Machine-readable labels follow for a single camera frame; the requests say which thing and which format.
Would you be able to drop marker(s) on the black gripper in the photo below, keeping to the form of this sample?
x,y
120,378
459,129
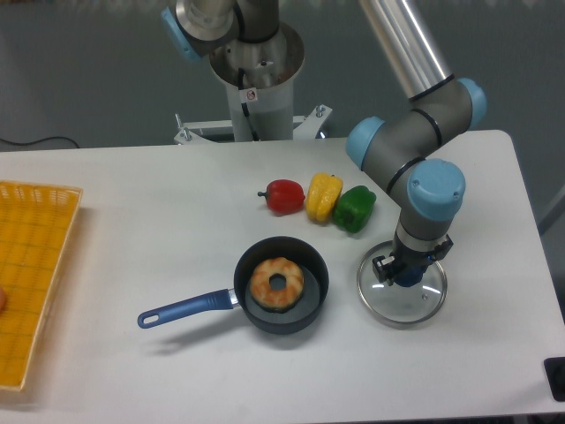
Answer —
x,y
404,259

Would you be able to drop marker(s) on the glass pot lid blue knob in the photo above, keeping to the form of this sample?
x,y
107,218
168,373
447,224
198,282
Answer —
x,y
395,305

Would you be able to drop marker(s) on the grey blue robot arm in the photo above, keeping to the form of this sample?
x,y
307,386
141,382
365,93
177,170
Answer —
x,y
396,156

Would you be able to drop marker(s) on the green toy bell pepper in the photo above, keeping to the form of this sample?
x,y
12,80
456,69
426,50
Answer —
x,y
354,209

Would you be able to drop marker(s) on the yellow toy bell pepper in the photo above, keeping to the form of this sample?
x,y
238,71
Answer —
x,y
324,192

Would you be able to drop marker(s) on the red toy bell pepper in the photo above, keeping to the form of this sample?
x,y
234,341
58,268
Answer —
x,y
283,196

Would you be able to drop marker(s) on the glazed toy donut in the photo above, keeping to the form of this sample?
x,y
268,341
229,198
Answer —
x,y
277,284

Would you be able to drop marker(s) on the black device at table edge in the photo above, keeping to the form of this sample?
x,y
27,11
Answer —
x,y
555,368

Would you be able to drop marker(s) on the yellow woven basket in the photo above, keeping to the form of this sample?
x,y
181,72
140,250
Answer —
x,y
36,223

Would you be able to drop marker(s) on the dark saucepan blue handle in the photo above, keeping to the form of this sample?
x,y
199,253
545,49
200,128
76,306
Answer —
x,y
302,314

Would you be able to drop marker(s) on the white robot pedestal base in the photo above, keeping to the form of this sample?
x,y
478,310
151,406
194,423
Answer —
x,y
259,84

